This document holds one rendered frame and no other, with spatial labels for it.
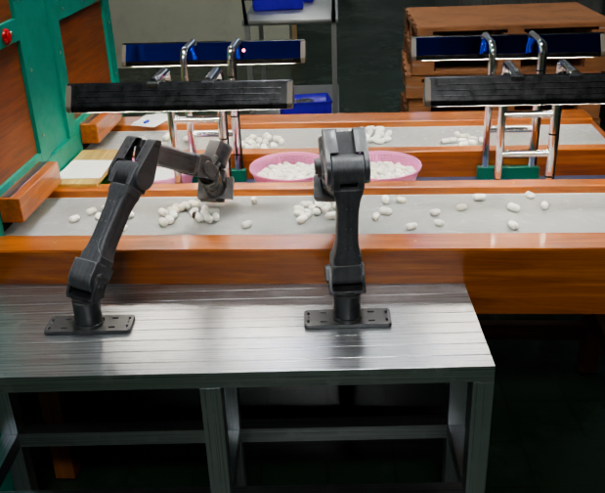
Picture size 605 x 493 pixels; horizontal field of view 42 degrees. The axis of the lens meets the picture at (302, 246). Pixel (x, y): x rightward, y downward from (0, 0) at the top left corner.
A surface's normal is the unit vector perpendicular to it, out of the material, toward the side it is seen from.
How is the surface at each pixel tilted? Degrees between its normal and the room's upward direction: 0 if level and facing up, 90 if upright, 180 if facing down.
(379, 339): 0
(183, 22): 90
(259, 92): 58
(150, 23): 90
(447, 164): 90
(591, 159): 90
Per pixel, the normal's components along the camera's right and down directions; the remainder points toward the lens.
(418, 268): -0.07, 0.43
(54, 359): -0.04, -0.90
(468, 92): -0.07, -0.11
